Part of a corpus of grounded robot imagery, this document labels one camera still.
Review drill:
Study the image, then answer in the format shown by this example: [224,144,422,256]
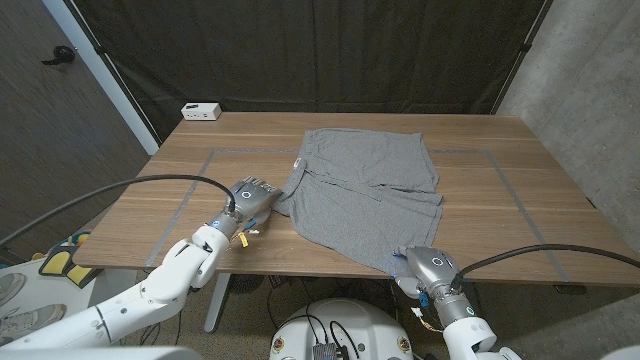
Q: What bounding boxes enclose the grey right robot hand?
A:
[390,244,479,327]

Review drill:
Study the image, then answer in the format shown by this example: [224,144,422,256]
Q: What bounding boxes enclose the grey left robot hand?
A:
[207,174,284,241]

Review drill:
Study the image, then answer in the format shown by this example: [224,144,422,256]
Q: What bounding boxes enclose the gray shorts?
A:
[273,127,445,279]

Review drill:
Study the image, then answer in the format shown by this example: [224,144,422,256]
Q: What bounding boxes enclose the white power strip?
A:
[180,102,223,122]

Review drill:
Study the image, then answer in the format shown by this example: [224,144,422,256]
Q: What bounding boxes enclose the grey table leg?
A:
[462,282,491,347]

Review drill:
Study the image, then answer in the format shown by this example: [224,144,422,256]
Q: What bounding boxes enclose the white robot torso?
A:
[268,297,415,360]

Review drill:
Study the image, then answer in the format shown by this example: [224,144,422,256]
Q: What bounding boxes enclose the white table leg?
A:
[203,272,232,334]

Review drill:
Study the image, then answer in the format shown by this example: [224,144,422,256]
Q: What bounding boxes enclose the grey torso electronics box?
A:
[312,342,351,360]

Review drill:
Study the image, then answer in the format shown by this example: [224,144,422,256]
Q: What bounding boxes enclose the black backdrop curtain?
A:
[64,0,554,144]

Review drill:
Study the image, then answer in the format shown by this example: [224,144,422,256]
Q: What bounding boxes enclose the black backdrop stand pole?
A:
[66,0,163,146]
[492,0,555,115]

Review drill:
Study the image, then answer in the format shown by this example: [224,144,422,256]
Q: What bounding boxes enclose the dark wooden door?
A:
[0,0,151,261]

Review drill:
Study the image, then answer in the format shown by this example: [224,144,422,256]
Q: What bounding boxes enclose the white floor platform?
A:
[0,259,146,346]

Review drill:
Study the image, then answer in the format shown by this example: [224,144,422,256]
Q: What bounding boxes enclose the grey sneaker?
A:
[0,272,27,307]
[0,303,68,347]

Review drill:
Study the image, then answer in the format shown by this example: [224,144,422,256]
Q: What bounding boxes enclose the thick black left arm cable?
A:
[0,172,238,249]

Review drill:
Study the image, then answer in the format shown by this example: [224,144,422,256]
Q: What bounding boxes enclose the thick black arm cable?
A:
[0,172,238,249]
[449,242,640,292]

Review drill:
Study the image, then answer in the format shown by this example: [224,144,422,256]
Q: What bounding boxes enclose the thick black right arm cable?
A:
[449,242,640,292]

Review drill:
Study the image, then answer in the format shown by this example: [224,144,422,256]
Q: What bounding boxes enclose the white door frame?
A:
[42,0,161,156]

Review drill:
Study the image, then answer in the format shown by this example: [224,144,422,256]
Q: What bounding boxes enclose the black door handle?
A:
[40,44,76,66]

